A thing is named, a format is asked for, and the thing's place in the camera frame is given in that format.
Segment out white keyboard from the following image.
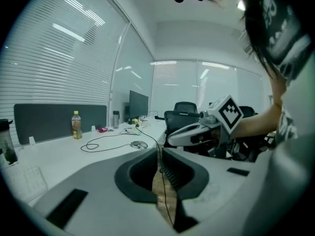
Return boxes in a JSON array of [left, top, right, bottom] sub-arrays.
[[4, 165, 49, 203]]

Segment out grey water bottle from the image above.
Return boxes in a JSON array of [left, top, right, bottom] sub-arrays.
[[112, 110, 121, 129]]

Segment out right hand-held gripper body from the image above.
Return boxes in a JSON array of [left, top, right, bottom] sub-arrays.
[[198, 94, 245, 158]]

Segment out person's right forearm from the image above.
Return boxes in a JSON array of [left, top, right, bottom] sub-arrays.
[[233, 104, 283, 140]]

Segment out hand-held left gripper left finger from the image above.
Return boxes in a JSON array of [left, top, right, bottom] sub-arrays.
[[32, 147, 173, 236]]

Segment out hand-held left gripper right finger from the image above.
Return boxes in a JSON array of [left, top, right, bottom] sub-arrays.
[[161, 147, 271, 236]]

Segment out long black cable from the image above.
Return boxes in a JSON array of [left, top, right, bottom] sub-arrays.
[[134, 124, 175, 227]]

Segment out black lidded tumbler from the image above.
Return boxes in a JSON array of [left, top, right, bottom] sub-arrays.
[[0, 118, 19, 167]]

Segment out black computer monitor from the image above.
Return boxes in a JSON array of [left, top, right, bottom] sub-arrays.
[[129, 90, 150, 123]]

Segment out person's patterned white shirt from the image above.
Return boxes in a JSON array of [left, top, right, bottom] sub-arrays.
[[251, 0, 315, 232]]

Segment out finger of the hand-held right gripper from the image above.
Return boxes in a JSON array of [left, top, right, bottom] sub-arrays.
[[168, 121, 222, 147]]

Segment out yellow capped tea bottle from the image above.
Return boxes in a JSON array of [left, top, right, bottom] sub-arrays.
[[71, 110, 83, 140]]

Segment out white window blinds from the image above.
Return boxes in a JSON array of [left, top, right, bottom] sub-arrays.
[[0, 0, 130, 148]]

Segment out dark grey desk divider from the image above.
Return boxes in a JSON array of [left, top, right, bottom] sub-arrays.
[[13, 103, 108, 146]]

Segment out grey computer mouse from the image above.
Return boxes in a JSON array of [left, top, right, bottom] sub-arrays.
[[130, 140, 149, 150]]

